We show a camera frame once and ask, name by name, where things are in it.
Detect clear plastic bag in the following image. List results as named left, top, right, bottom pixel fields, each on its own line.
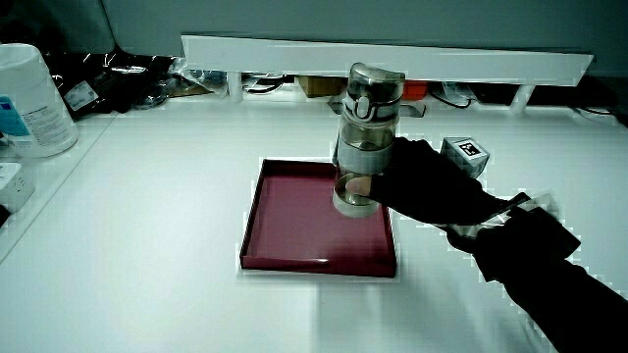
left=169, top=57, right=230, bottom=97

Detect white wipes canister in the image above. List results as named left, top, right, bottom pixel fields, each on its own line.
left=0, top=42, right=79, bottom=159

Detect black cable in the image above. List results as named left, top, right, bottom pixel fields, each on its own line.
left=242, top=73, right=295, bottom=95
left=431, top=82, right=475, bottom=109

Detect clear bottle with grey lid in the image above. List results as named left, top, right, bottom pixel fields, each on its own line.
left=332, top=62, right=406, bottom=220

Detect person's right forearm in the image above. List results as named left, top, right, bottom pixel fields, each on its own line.
left=445, top=191, right=628, bottom=353

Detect dark red square tray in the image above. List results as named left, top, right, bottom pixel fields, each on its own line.
left=238, top=157, right=397, bottom=278

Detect white desk shelf riser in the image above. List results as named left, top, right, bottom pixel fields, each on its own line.
left=181, top=33, right=595, bottom=115

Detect black plastic bags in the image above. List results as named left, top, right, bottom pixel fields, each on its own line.
left=43, top=48, right=176, bottom=119

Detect white power strip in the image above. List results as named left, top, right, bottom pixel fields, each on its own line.
left=0, top=162, right=36, bottom=215

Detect brown cardboard box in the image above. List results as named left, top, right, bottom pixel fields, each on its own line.
left=296, top=76, right=347, bottom=98

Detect orange object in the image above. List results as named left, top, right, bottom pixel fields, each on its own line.
left=402, top=80, right=431, bottom=102

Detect person's right hand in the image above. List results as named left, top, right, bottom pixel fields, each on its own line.
left=345, top=136, right=509, bottom=227

